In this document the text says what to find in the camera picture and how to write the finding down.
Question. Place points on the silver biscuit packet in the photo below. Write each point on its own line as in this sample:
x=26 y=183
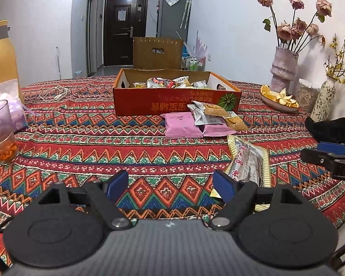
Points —
x=201 y=113

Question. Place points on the brown cardboard box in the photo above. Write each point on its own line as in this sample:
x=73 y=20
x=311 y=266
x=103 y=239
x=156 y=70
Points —
x=158 y=60

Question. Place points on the metal storage cart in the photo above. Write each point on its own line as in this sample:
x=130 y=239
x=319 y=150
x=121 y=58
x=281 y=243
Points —
x=194 y=63

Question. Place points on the purple plastic bag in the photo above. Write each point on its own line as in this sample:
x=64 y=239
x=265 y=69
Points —
x=17 y=112

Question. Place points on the white door notice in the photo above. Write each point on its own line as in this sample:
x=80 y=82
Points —
x=121 y=15

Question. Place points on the white umbrella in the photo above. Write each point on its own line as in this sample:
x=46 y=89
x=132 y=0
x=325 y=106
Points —
x=186 y=10

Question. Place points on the yellow thermos jug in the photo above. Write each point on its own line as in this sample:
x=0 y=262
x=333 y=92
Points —
x=3 y=60

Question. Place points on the black cloth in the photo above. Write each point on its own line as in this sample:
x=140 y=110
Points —
x=333 y=129

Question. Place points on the floral white vase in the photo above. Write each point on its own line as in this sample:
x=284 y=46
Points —
x=327 y=100

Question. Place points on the patterned red tablecloth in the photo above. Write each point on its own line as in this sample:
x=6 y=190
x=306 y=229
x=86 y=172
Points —
x=74 y=138

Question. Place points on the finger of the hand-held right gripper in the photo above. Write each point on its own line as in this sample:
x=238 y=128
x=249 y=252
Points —
x=333 y=148
x=339 y=165

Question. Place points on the white mop stick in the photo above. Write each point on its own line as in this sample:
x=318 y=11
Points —
x=58 y=63

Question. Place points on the pink snack packet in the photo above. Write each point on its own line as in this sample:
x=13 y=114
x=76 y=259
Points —
x=218 y=130
x=181 y=125

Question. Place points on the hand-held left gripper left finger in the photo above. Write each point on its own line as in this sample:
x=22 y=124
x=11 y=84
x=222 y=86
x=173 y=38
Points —
x=118 y=185

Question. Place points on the plate of orange peels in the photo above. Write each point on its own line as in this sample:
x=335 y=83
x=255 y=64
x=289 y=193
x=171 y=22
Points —
x=279 y=100

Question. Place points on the yellow flower branches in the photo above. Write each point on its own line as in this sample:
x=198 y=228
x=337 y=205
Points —
x=342 y=63

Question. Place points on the pink paper wall decoration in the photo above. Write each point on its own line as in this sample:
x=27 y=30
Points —
x=200 y=44

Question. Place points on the clear plastic cup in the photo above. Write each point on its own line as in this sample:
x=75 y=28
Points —
x=1 y=138

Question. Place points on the orange biscuit packet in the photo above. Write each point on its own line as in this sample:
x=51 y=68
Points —
x=235 y=123

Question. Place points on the dark entrance door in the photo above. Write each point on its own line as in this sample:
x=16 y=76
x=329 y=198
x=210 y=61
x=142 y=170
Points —
x=123 y=34

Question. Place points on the red cardboard box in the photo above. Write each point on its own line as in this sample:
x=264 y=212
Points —
x=161 y=100

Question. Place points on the large silver snack packet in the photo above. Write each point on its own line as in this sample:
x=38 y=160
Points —
x=247 y=161

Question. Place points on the grey refrigerator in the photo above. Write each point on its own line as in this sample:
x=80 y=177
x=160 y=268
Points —
x=169 y=20

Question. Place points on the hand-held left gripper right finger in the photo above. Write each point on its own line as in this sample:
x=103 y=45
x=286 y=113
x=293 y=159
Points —
x=222 y=185

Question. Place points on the pink ceramic vase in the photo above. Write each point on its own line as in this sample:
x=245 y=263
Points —
x=283 y=69

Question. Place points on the small blue plastic bin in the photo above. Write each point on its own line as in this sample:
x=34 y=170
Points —
x=78 y=73

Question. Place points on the pile of mixed snack packets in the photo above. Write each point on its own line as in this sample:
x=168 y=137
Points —
x=166 y=83

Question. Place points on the glass jar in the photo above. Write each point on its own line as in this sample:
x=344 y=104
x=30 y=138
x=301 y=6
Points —
x=306 y=96

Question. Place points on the white paper sheet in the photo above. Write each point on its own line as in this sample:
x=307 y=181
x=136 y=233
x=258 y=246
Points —
x=172 y=0

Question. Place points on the dried pink roses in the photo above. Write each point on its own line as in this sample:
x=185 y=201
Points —
x=293 y=28

